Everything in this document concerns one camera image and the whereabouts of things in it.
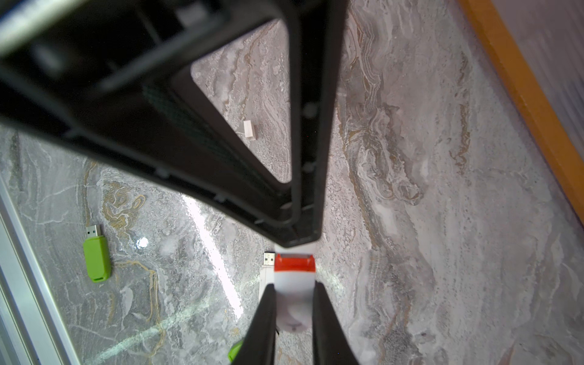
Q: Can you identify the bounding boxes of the green usb drive front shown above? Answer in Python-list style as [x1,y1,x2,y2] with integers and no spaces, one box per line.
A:
[228,340,243,363]

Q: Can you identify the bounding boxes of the white red usb drive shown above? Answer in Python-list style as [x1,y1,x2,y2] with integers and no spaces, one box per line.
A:
[274,253,316,333]

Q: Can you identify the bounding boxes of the green usb drive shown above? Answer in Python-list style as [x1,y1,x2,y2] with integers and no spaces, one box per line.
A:
[83,225,112,283]
[228,340,243,363]

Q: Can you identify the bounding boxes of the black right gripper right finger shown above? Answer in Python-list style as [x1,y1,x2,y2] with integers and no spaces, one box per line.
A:
[312,282,358,365]

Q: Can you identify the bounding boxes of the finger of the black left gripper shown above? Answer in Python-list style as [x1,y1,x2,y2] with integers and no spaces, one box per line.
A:
[1,1,297,227]
[259,1,348,248]

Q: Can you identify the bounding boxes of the aluminium front rail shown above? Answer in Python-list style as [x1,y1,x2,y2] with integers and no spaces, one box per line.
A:
[1,182,81,364]

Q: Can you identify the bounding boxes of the wooden shelf rack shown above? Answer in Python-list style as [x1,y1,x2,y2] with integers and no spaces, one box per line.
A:
[459,1,583,221]

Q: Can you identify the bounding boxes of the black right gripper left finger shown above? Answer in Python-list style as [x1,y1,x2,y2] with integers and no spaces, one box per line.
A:
[232,284,277,365]

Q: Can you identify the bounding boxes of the green usb drive right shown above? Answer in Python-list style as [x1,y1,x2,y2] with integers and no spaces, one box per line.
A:
[83,225,112,283]

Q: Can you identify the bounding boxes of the white usb cap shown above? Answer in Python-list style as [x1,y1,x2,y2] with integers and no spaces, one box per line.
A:
[243,120,257,141]

